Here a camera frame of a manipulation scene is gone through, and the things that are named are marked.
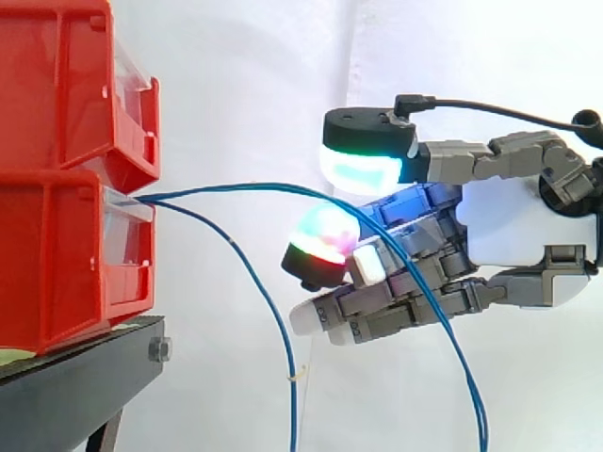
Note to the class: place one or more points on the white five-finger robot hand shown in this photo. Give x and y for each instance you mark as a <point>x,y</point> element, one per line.
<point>509,226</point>

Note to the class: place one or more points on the red plastic bin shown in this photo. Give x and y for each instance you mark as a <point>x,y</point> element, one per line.
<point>47,263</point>
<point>33,80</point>

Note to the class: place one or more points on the black stand with green tape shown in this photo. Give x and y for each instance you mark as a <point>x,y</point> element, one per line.
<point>70,395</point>

